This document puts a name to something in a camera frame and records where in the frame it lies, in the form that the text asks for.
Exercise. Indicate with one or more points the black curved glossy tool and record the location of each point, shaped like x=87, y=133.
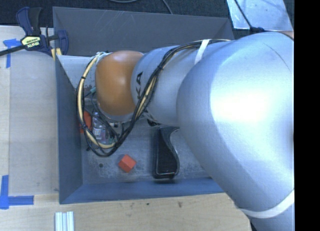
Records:
x=165, y=157

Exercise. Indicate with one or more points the orange rounded thing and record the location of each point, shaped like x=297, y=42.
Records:
x=86, y=121

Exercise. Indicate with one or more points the pale wood board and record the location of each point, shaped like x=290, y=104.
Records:
x=32, y=125

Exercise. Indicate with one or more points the grey metal bin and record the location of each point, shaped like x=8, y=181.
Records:
x=140, y=32

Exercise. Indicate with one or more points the red small block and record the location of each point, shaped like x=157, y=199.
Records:
x=126, y=163

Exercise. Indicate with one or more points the black cylinder on white bracket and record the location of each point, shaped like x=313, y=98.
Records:
x=116, y=125

